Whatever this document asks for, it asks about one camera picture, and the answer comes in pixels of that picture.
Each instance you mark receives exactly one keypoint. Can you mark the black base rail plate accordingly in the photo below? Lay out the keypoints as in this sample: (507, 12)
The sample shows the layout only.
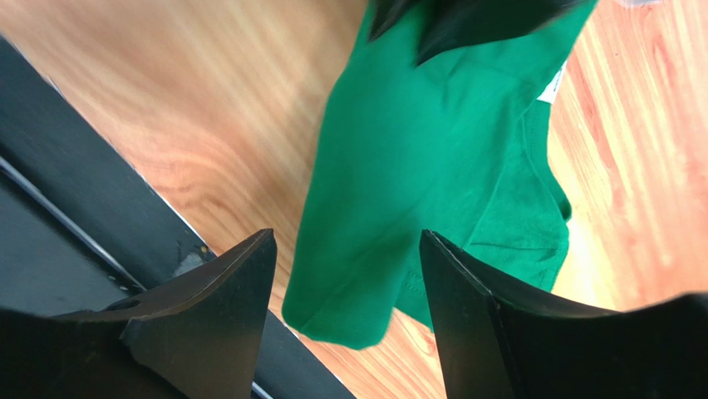
(81, 230)

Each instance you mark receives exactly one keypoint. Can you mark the green t-shirt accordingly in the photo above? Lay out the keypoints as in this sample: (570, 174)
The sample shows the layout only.
(450, 146)

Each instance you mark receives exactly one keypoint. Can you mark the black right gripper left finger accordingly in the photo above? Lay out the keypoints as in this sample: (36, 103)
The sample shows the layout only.
(196, 336)

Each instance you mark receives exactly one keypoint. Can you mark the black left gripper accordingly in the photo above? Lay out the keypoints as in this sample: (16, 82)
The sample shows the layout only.
(489, 33)

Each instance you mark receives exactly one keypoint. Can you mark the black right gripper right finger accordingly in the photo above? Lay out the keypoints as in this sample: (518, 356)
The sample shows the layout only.
(499, 337)

